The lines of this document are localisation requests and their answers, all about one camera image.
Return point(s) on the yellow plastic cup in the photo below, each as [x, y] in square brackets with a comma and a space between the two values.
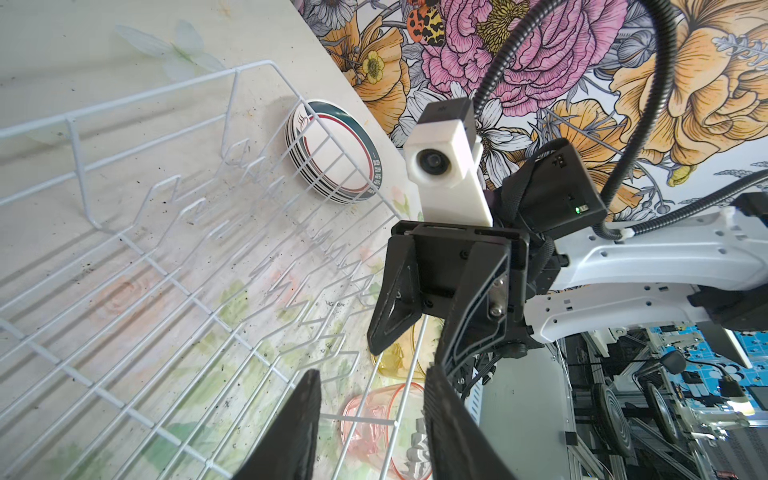
[418, 344]

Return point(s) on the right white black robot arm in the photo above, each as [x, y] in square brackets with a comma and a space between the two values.
[720, 256]

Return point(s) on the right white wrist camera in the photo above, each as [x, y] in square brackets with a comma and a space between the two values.
[442, 156]

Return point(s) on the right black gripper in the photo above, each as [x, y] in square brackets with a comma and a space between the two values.
[478, 278]

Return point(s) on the white wire dish rack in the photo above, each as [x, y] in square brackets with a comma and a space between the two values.
[168, 276]

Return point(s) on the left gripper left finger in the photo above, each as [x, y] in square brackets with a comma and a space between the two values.
[288, 449]

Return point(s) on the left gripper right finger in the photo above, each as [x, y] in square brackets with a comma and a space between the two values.
[458, 449]

